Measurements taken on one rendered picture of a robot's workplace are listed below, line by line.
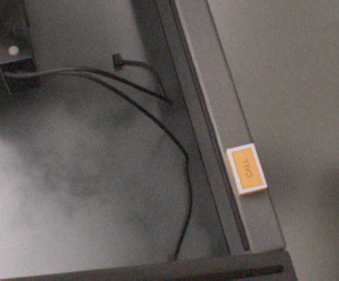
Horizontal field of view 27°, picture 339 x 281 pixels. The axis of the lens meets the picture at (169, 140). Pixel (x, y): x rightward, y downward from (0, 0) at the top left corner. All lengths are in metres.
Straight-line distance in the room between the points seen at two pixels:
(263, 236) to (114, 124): 0.26
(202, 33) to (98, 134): 0.19
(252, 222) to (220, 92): 0.15
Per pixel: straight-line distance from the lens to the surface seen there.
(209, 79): 0.79
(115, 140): 0.89
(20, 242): 0.86
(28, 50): 0.78
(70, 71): 0.71
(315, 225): 1.76
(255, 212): 0.75
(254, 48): 1.89
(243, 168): 0.75
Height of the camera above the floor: 1.67
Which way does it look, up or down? 70 degrees down
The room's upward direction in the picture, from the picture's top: 7 degrees clockwise
